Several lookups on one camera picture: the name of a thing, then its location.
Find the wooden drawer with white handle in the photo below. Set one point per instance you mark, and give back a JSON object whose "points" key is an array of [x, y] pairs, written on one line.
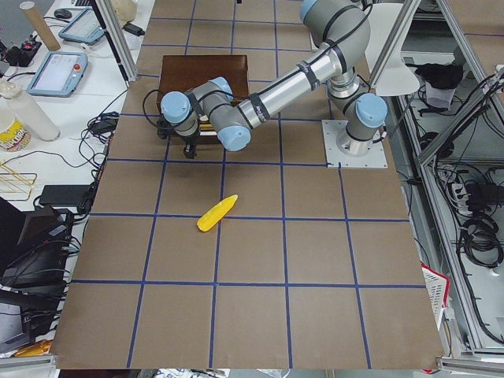
{"points": [[206, 132]]}

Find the yellow toy corn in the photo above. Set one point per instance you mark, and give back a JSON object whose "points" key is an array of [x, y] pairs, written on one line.
{"points": [[214, 215]]}

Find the dark wooden drawer box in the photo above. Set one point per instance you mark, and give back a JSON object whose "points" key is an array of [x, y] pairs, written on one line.
{"points": [[184, 72]]}

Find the black flat box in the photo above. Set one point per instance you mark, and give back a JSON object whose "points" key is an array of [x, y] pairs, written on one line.
{"points": [[63, 195]]}

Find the black power adapter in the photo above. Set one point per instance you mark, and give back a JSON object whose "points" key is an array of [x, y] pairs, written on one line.
{"points": [[133, 29]]}

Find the blue teach pendant front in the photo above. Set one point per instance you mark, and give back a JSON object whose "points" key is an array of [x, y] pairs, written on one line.
{"points": [[58, 75]]}

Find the blue teach pendant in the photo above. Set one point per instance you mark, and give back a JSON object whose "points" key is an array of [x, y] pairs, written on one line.
{"points": [[58, 75], [83, 28]]}

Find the blue teach pendant rear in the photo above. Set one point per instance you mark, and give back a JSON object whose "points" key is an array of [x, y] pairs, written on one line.
{"points": [[83, 28]]}

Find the white frosted bottle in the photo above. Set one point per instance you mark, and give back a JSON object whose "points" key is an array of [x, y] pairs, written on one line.
{"points": [[29, 112]]}

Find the yellow popcorn cup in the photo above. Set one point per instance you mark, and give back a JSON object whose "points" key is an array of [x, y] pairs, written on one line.
{"points": [[14, 136]]}

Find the black computer mouse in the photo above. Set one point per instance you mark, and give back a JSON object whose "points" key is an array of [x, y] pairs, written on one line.
{"points": [[63, 14]]}

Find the cardboard tube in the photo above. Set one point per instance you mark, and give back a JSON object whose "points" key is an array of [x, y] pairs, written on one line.
{"points": [[31, 12]]}

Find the white plastic chair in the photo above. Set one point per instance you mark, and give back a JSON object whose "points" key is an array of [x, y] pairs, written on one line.
{"points": [[390, 23]]}

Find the white plastic basket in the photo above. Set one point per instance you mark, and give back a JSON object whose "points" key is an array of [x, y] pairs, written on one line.
{"points": [[438, 287]]}

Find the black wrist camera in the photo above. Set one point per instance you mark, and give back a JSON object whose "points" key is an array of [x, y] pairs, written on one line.
{"points": [[163, 128]]}

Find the aluminium frame post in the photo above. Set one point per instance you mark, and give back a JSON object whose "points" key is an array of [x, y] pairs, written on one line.
{"points": [[103, 10]]}

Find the gold wire rack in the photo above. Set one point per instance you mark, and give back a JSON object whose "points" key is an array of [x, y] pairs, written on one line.
{"points": [[16, 186]]}

